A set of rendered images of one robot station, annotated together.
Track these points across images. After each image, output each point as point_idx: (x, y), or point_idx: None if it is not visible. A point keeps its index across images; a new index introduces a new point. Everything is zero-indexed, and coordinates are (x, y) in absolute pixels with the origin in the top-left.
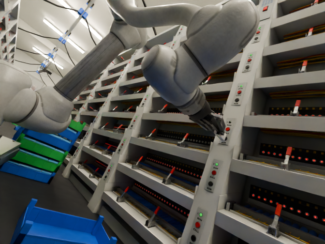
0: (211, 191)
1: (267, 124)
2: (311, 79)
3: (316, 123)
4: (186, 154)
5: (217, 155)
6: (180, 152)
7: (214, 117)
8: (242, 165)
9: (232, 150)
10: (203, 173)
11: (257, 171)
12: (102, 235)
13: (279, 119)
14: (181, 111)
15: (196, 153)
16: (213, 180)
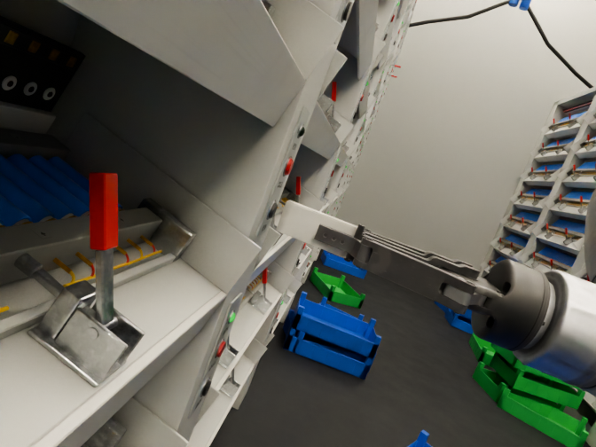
0: (200, 402)
1: (306, 135)
2: (366, 7)
3: (321, 137)
4: (152, 372)
5: (239, 282)
6: (123, 397)
7: (423, 254)
8: (252, 276)
9: (262, 245)
10: (198, 376)
11: (257, 272)
12: None
13: (319, 124)
14: (546, 373)
15: (194, 326)
16: (210, 372)
